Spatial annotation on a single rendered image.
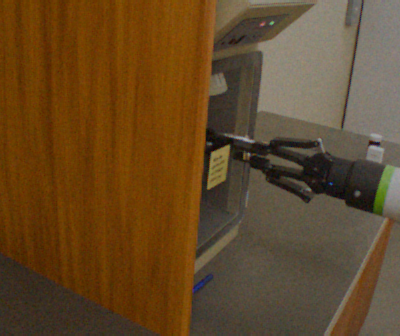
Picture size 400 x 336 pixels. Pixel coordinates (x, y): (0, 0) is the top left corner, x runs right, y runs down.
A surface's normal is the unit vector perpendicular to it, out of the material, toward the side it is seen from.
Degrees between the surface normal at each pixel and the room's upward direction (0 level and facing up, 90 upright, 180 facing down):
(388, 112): 90
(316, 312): 0
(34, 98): 90
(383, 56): 90
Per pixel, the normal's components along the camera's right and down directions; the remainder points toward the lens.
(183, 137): -0.51, 0.30
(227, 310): 0.07, -0.92
